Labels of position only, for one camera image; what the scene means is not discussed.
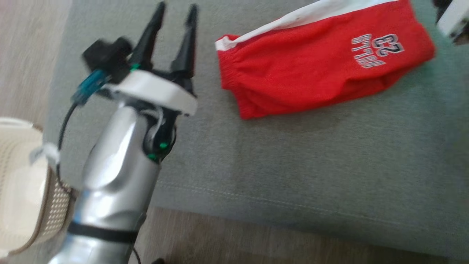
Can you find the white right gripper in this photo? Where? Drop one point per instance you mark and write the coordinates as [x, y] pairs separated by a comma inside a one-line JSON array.
[[456, 18]]

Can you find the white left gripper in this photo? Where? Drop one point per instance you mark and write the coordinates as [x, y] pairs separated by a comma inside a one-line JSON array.
[[157, 88]]

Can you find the red shorts with white stripe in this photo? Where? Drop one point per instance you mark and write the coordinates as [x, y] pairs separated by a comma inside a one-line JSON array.
[[311, 73]]

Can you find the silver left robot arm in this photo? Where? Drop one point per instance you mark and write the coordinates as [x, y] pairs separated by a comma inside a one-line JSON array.
[[117, 183]]

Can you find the grey fabric sofa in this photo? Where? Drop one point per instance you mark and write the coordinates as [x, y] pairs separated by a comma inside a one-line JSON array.
[[293, 165]]

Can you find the cream perforated laundry basket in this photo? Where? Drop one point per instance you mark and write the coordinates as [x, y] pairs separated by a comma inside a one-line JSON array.
[[22, 190]]

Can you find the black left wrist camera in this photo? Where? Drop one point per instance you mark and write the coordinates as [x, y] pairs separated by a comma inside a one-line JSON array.
[[108, 58]]

